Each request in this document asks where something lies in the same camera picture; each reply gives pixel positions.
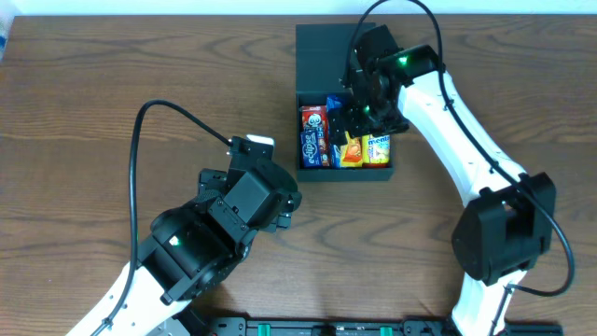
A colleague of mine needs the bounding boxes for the yellow orange snack packet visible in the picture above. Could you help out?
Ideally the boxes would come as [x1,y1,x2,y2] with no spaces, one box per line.
[340,132,363,168]

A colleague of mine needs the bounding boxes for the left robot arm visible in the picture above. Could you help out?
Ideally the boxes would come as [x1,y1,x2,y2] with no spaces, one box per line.
[70,158,301,335]

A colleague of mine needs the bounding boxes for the yellow candy bottle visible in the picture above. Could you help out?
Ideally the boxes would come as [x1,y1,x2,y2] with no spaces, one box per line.
[361,135,391,167]

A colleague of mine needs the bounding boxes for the black right cable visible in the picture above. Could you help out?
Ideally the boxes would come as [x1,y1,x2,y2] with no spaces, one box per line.
[347,0,576,336]

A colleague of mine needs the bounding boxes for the blue Eclipse mint box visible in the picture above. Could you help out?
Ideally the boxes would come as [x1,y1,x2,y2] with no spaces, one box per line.
[300,128,329,168]

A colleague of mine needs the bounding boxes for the dark green box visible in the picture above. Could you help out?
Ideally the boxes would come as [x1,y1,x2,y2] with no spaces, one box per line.
[296,23,395,182]

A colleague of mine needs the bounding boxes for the white blue object corner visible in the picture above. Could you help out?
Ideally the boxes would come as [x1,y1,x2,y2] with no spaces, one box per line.
[0,8,14,60]

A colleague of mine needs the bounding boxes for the red Hello Panda box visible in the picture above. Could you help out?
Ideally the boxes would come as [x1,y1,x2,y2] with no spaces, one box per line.
[299,105,327,136]

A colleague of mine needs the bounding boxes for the blue Oreo cookie pack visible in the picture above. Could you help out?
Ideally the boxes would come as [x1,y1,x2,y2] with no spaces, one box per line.
[326,95,343,169]

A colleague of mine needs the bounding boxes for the black mounting rail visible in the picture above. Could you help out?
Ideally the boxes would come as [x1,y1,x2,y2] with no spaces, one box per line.
[204,316,563,336]

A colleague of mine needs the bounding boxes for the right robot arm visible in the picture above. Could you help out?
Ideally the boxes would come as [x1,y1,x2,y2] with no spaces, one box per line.
[329,43,555,335]

